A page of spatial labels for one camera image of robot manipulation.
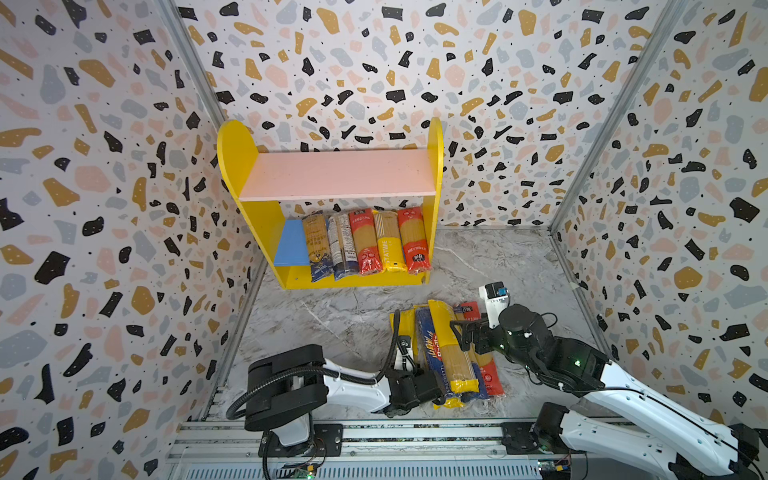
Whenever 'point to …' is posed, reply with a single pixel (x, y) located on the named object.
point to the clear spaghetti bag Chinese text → (318, 245)
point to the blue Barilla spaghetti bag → (430, 350)
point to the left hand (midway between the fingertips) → (419, 368)
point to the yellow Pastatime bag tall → (390, 240)
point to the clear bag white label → (340, 261)
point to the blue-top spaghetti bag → (477, 373)
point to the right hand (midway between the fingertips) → (462, 317)
